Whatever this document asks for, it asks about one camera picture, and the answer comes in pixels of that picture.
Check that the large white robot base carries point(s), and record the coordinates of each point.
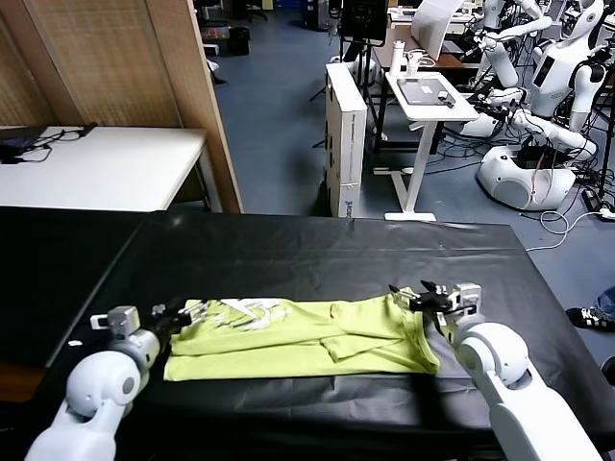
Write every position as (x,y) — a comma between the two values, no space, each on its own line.
(514,182)

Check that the brown wooden desk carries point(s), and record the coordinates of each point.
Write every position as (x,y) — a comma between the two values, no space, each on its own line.
(384,55)

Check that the wooden panel table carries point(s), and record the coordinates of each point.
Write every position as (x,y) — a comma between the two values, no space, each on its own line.
(110,62)

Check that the white standing desk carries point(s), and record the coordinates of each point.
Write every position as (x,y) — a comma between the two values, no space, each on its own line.
(432,113)

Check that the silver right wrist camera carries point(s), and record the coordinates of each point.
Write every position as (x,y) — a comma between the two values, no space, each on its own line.
(468,298)

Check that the black bar device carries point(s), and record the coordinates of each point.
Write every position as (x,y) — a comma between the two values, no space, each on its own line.
(88,129)

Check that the black and white sneaker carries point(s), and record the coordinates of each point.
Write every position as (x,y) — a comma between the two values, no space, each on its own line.
(610,370)
(591,319)

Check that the white cup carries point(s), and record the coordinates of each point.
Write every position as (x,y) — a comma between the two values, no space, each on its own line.
(412,67)

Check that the black monitor stand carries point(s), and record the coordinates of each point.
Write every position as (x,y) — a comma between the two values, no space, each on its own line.
(367,62)

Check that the small black device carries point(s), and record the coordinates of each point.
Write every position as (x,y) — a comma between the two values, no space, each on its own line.
(446,100)

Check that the white curved panel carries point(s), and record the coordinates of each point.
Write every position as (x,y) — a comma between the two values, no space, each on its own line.
(432,29)

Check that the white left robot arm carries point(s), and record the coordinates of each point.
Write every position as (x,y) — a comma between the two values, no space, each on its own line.
(101,384)

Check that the blue jeans leg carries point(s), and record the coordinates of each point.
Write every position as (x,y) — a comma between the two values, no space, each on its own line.
(608,300)

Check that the tall white cardboard box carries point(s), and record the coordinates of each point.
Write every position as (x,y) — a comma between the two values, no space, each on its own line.
(342,96)

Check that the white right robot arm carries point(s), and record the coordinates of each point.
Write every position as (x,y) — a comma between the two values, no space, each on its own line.
(509,384)

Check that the grey closed laptop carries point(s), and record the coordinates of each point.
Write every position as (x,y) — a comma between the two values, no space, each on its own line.
(420,91)

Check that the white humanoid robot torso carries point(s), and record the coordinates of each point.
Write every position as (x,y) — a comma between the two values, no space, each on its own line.
(552,77)

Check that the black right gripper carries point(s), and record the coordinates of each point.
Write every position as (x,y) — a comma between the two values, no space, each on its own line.
(432,303)

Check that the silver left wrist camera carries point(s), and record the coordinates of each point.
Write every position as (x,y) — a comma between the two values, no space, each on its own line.
(120,321)

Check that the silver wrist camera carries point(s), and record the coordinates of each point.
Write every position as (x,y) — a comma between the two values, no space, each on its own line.
(468,298)
(120,321)

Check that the black pouch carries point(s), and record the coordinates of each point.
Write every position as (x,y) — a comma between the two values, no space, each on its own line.
(12,146)

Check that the black equipment case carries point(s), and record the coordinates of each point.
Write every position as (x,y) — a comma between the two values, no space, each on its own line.
(238,43)

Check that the black monitor panel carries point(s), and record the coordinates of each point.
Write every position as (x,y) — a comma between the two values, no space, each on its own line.
(362,19)

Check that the yellow-green t-shirt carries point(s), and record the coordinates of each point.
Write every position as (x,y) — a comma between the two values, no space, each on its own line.
(288,346)

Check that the small white robot shell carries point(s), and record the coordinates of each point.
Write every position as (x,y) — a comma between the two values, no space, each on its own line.
(480,126)

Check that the white table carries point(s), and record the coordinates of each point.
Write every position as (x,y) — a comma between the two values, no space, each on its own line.
(105,168)

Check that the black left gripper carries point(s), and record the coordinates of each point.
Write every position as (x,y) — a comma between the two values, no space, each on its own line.
(168,324)

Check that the white bottle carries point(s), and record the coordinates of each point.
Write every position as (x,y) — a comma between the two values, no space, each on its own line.
(396,57)

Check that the white humanoid robot raised arm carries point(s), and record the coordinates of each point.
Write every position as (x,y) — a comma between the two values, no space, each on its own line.
(499,62)

